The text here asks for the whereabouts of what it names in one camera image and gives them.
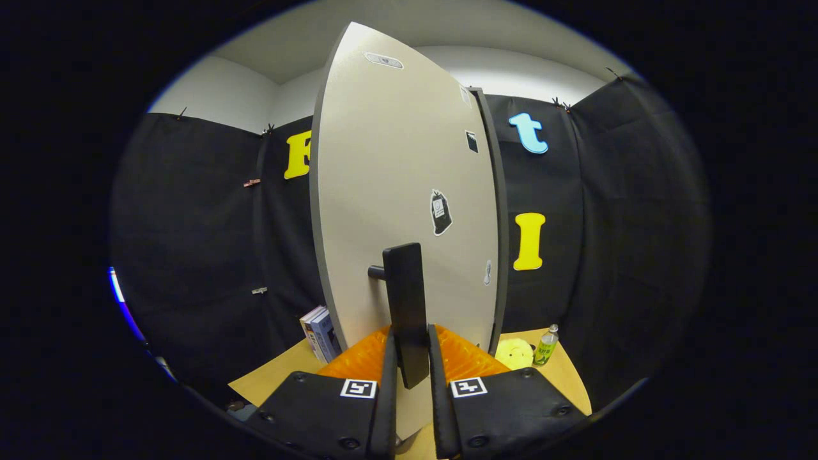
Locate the black backdrop cloth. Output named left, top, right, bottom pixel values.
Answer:
left=109, top=75, right=711, bottom=410

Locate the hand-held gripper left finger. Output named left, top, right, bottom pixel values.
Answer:
left=246, top=326, right=400, bottom=459

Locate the grey shoe cabinet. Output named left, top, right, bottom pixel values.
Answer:
left=470, top=88, right=510, bottom=355

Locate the beige shoe cabinet door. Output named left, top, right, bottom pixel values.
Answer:
left=310, top=21, right=499, bottom=441

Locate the black door handle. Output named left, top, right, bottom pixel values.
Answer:
left=369, top=243, right=430, bottom=389

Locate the white book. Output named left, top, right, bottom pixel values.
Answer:
left=300, top=305, right=328, bottom=362

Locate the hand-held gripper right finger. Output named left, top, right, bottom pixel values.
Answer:
left=427, top=325, right=587, bottom=459

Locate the pale yellow round object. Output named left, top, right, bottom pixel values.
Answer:
left=495, top=339, right=534, bottom=371

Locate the blue book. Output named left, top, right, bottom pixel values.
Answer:
left=311, top=309, right=343, bottom=364

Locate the green plastic bottle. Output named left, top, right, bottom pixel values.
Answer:
left=534, top=324, right=560, bottom=367

